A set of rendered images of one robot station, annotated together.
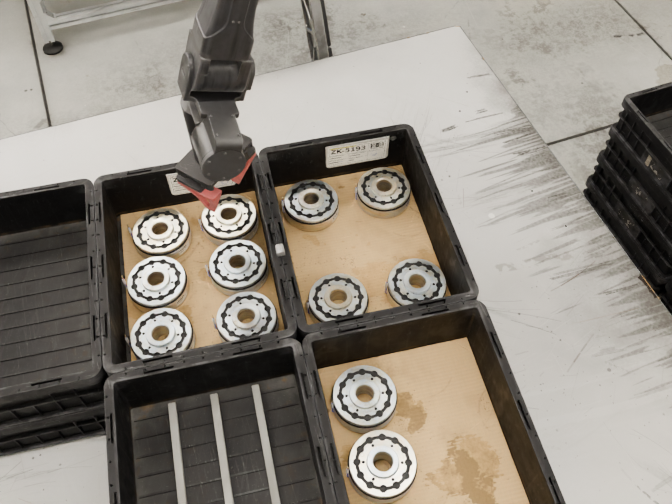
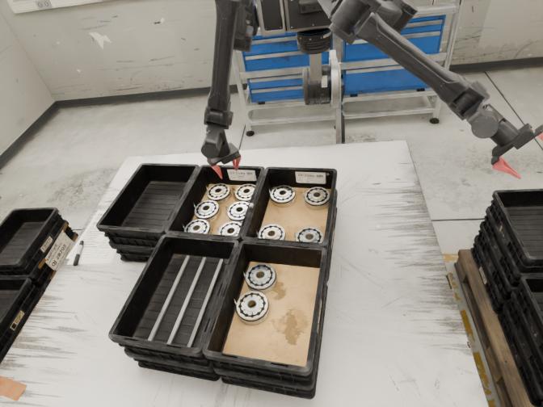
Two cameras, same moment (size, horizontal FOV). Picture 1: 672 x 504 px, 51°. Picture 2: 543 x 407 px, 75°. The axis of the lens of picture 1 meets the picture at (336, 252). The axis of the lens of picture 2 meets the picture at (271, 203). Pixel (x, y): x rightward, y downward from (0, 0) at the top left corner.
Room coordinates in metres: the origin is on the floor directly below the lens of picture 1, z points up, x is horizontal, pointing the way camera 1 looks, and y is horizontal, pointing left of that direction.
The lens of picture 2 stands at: (-0.10, -0.49, 1.86)
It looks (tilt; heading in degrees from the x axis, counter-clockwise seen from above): 44 degrees down; 33
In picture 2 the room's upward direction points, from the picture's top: 11 degrees counter-clockwise
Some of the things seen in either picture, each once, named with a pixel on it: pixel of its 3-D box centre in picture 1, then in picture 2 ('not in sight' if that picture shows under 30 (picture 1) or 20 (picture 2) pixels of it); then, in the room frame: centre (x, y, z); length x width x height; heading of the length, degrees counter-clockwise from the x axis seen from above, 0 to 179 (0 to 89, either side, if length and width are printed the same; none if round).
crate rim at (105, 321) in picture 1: (189, 253); (218, 199); (0.67, 0.25, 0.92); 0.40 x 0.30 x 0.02; 13
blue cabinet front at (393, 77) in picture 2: not in sight; (389, 58); (2.73, 0.00, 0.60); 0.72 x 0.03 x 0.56; 110
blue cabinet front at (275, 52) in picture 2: not in sight; (288, 68); (2.45, 0.75, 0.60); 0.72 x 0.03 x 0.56; 110
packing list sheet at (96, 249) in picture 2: not in sight; (101, 235); (0.46, 0.84, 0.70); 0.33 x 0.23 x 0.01; 20
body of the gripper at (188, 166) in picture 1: (212, 144); (220, 148); (0.68, 0.17, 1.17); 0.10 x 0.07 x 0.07; 148
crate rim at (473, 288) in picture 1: (361, 221); (292, 203); (0.73, -0.04, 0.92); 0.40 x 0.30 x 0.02; 13
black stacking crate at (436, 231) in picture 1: (360, 238); (294, 212); (0.73, -0.04, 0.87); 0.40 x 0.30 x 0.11; 13
